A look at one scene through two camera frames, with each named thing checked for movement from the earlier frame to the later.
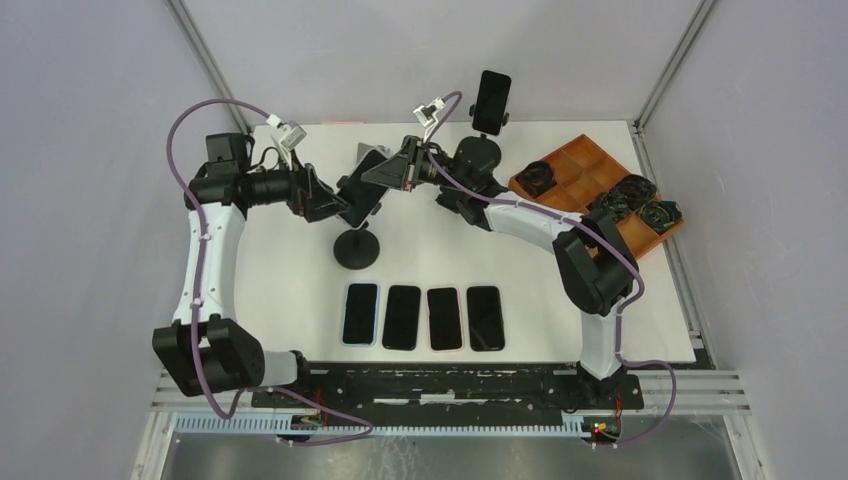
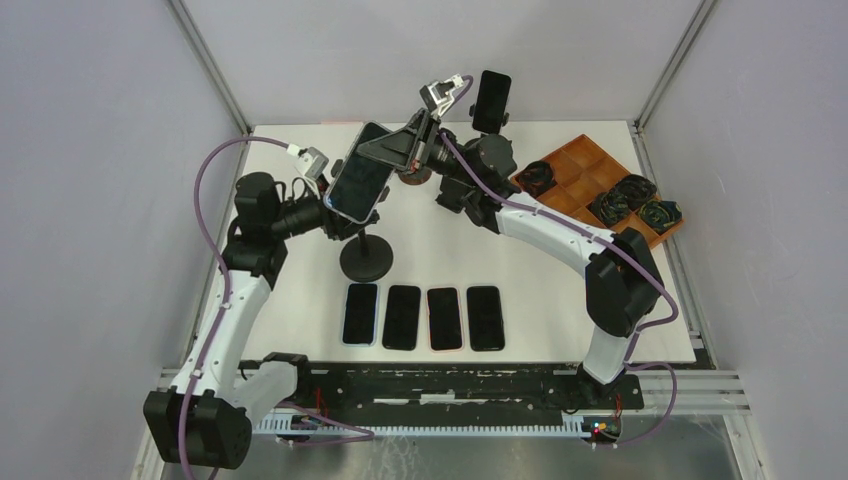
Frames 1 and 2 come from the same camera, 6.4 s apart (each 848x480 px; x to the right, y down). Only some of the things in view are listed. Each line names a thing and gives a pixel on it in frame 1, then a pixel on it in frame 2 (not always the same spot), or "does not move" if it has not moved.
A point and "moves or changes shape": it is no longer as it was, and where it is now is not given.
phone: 360,317 does not move
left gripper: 310,197 -> 340,226
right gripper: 399,171 -> 397,148
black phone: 485,318 does not move
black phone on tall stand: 492,99 does not move
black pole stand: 357,248 moves or changes shape
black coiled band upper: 635,190 does not move
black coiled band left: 536,178 does not move
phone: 362,197 moves or changes shape
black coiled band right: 660,214 does not move
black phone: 401,318 does not move
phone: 445,320 does not move
